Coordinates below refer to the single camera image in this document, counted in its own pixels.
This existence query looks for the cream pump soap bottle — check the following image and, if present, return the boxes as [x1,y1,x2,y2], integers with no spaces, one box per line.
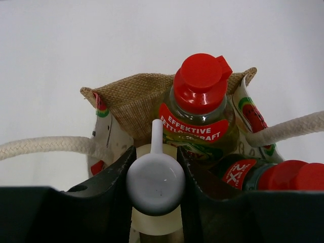
[126,119,185,242]

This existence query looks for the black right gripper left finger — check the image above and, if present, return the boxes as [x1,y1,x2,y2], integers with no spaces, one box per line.
[1,147,136,242]

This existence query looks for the burlap canvas bag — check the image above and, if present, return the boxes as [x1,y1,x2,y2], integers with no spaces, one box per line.
[80,67,283,164]

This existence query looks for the yellow dish soap bottle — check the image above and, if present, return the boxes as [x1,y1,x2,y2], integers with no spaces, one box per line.
[152,53,239,169]

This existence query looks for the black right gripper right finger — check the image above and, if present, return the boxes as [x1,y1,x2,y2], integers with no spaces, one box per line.
[177,147,323,242]

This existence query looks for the white rope bag handle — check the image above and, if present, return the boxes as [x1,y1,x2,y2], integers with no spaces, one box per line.
[0,136,112,164]
[246,111,323,147]

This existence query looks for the green dish soap bottle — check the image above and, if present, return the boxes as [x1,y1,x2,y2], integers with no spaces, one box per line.
[209,153,323,191]

